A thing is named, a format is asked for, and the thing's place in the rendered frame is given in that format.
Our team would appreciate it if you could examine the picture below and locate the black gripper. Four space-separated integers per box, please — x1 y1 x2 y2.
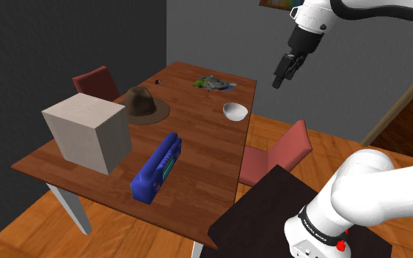
271 25 325 90

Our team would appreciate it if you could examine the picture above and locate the white bowl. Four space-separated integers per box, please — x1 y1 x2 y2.
222 102 249 122

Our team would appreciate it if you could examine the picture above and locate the colourful magazine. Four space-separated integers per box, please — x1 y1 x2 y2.
191 74 238 92

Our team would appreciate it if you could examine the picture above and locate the light red chair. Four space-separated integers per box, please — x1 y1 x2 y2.
238 119 313 188

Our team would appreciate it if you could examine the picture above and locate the brown wooden table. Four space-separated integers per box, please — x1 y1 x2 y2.
10 61 258 258

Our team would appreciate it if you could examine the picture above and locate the dark robot stand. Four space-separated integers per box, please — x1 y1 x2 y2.
208 164 393 258

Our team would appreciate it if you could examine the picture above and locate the brown felt hat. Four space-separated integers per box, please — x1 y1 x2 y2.
119 86 171 126

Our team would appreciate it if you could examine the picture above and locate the blue portable radio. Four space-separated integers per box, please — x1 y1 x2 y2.
129 132 183 206

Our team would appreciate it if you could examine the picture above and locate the dark red chair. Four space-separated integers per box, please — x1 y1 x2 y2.
71 65 121 103

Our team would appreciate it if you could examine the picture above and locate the beige cardboard box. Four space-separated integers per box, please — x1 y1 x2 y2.
41 92 134 176

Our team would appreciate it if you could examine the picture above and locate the colourful wall picture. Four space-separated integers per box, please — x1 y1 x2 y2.
258 0 306 12

